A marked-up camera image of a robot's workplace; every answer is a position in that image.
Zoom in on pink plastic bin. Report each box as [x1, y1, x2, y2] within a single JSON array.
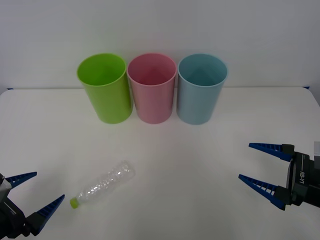
[[126, 52, 178, 125]]

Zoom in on clear bottle green cap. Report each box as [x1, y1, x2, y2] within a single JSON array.
[[69, 160, 137, 209]]

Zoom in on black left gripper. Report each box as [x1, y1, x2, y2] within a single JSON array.
[[0, 171, 66, 240]]

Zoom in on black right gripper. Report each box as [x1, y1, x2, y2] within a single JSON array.
[[238, 142, 320, 212]]

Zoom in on green plastic bin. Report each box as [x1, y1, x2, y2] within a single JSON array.
[[76, 52, 133, 125]]

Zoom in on pale blue plastic bin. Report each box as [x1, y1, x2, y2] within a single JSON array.
[[176, 53, 229, 126]]

